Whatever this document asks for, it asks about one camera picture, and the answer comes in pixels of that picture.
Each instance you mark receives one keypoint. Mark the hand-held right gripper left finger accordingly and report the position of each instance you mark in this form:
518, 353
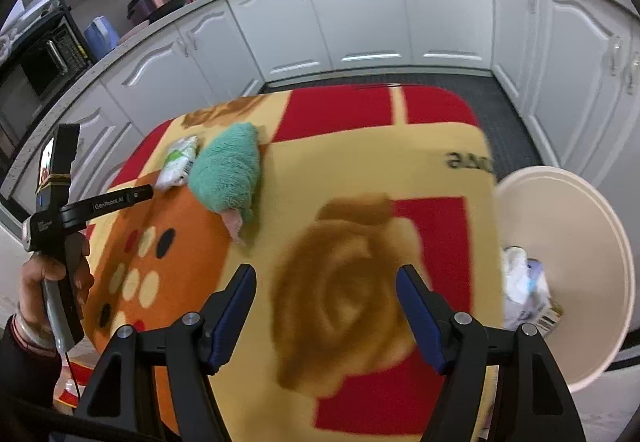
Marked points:
235, 312

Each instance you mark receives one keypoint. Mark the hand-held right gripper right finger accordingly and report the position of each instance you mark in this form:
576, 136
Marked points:
420, 317

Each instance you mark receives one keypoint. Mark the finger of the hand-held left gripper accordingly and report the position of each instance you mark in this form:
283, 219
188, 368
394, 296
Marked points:
142, 194

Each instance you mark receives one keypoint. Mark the white plastic bucket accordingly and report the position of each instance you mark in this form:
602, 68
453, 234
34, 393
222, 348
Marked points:
575, 222

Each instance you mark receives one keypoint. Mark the person's left forearm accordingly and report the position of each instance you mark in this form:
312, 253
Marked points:
20, 372

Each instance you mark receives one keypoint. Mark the crumpled trash in bin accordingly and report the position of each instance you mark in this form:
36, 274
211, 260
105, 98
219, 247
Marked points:
547, 317

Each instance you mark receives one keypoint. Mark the person's left hand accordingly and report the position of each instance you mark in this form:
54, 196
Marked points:
32, 282

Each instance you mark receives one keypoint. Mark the white and green packet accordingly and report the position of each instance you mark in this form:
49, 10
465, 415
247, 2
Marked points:
177, 162

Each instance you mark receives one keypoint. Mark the green fuzzy cloth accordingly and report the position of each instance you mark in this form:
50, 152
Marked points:
227, 172

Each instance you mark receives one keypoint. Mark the black microwave oven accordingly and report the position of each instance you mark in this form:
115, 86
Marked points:
45, 57

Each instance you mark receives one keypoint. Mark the blue plastic container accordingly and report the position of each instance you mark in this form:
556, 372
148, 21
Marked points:
102, 37

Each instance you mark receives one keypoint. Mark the red and yellow printed blanket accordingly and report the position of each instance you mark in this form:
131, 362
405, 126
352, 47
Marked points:
350, 162

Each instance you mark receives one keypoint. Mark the black door track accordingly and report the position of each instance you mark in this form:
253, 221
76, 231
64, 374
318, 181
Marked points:
625, 354

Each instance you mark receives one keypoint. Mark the white kitchen cabinet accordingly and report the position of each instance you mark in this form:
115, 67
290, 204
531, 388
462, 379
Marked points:
350, 7

